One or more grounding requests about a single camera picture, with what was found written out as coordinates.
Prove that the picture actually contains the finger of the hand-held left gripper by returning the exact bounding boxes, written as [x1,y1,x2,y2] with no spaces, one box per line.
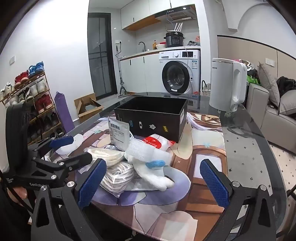
[57,152,93,173]
[28,136,75,158]

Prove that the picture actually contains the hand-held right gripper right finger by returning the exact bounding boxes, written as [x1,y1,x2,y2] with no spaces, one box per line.
[199,159,277,241]

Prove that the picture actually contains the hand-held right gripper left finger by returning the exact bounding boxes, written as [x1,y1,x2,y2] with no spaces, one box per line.
[31,159,130,241]

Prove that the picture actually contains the plain white sock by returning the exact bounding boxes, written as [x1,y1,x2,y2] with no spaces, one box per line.
[55,134,89,155]

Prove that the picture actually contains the clear bag with white cable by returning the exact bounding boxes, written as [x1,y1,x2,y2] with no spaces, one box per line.
[99,162,139,193]

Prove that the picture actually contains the zip bag with beige cord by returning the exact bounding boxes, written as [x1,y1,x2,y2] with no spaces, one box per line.
[84,147,130,167]

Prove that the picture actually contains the white medicine sachet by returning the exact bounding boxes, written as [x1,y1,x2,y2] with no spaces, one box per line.
[107,116,130,147]

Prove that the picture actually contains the white sock with blue patch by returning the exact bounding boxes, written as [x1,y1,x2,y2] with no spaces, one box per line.
[132,155,175,192]

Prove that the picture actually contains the bubble wrap piece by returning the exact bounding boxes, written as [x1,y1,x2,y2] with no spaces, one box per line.
[125,139,171,163]

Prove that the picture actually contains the red and white packet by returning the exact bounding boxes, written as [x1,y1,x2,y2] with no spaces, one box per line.
[141,134,177,149]

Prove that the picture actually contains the black cardboard box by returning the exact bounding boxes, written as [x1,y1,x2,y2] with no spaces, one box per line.
[114,96,188,143]

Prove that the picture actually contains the person's left hand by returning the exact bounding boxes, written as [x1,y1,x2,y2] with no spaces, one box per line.
[7,186,28,200]

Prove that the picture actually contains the purple yoga mat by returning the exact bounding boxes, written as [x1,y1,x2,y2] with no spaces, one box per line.
[54,91,75,135]

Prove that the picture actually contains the printed desk mat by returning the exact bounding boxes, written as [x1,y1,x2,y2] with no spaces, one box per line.
[46,112,228,241]

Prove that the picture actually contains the brown cardboard box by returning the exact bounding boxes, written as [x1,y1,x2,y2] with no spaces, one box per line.
[74,93,105,121]

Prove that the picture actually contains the row of shoes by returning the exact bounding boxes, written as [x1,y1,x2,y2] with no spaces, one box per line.
[0,61,64,144]

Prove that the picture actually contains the wooden shoe rack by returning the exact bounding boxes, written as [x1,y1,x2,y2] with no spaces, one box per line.
[0,71,63,145]

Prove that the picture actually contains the grey sofa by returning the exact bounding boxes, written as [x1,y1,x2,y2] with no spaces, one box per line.
[245,82,296,149]

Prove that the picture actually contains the floor mop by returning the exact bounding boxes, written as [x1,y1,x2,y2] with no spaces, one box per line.
[116,45,130,98]

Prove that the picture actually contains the dark glass door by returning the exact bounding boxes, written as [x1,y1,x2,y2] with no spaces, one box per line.
[87,13,117,100]

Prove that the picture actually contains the wicker basket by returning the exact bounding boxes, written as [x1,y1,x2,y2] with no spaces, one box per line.
[202,80,211,96]

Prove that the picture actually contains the white electric kettle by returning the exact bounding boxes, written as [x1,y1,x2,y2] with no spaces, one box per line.
[209,58,248,113]

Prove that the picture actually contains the white base cabinet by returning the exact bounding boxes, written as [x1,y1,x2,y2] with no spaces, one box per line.
[119,54,160,95]

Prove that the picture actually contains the light grey cushion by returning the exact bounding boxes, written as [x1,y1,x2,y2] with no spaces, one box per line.
[279,89,296,116]

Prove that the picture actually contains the grey pillow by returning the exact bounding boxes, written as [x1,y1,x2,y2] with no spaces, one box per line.
[258,62,280,107]

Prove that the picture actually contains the white washing machine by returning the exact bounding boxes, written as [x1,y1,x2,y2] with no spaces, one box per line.
[159,50,201,95]

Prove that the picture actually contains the black jacket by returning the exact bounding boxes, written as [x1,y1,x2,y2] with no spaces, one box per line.
[276,76,296,98]

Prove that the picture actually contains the black pressure cooker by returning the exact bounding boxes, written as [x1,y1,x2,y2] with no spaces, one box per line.
[164,31,185,48]

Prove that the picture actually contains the white router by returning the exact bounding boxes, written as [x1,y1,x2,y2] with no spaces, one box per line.
[167,22,183,33]

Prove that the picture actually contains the range hood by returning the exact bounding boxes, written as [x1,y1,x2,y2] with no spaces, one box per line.
[154,6,197,22]

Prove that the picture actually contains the white wall cabinets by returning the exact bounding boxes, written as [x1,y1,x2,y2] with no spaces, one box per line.
[120,0,195,30]

